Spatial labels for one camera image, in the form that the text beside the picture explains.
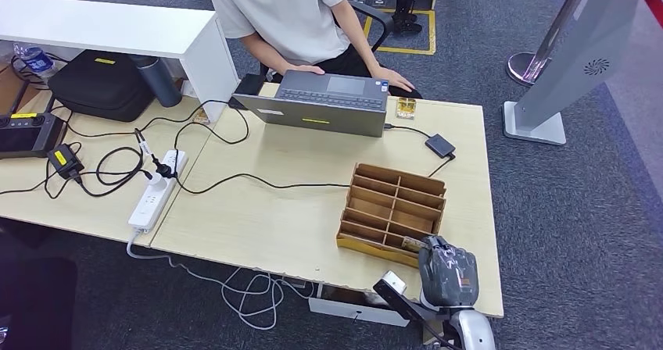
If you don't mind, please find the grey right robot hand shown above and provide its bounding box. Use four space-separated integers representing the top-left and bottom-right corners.
417 235 481 309

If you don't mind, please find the person's right hand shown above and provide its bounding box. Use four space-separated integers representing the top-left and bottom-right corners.
283 63 326 77

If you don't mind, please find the person's left hand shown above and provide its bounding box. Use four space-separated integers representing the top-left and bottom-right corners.
369 65 417 93

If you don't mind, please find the golden patterned ID card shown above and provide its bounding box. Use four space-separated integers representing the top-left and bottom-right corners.
396 97 418 120

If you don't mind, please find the person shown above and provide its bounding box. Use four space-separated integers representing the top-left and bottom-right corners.
204 0 424 101

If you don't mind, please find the black card reader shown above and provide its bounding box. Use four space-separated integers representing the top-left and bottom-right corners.
425 133 457 159

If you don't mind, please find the grey laptop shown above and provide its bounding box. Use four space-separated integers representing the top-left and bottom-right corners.
231 70 389 138

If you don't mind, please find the black office chair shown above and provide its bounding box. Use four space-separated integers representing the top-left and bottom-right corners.
251 0 396 80

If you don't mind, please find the black smartphone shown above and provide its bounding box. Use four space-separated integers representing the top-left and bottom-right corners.
228 73 267 111

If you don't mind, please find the background humanoid robot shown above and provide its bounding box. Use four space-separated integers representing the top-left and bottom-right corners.
389 0 424 34

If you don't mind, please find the wooden compartment organizer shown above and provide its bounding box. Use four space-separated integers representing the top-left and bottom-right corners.
335 162 447 270

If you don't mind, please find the dark grey thermos tumbler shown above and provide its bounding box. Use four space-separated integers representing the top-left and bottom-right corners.
128 54 183 109

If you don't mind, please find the black plug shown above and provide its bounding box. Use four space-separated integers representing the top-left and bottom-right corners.
150 155 178 180

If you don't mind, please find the white power strip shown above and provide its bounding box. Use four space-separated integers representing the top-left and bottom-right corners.
127 149 188 234

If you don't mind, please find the grey standing kiosk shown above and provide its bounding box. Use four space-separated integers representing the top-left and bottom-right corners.
501 0 643 148

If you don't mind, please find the white raised desk shelf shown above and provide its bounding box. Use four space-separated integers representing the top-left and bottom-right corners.
0 0 240 124

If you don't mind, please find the black zippered carry case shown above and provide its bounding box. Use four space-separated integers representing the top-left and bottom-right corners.
47 49 155 123

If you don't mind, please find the black power adapter yellow label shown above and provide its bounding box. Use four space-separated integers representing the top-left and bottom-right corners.
46 143 85 181

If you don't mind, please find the red stanchion belt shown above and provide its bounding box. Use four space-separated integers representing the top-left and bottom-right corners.
639 0 663 31

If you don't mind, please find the clear plastic water bottle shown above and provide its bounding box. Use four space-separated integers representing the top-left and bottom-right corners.
13 42 56 80

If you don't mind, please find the black handheld controller tablet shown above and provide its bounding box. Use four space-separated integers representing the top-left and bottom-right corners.
0 111 66 160

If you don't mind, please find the black card reader cable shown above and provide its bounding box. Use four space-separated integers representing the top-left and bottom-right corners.
383 123 457 179

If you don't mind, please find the black laptop power cable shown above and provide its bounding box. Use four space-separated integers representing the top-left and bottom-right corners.
173 98 351 197

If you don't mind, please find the chrome stanchion post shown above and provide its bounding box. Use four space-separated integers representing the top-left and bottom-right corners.
505 0 597 88

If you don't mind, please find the thin black cable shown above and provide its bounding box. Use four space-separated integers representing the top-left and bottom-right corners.
61 102 231 141

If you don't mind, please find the white power strip cable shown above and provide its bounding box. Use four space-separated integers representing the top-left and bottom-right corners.
125 230 317 332

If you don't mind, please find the black adapter cable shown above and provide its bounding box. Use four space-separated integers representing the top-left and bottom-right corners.
0 142 154 199

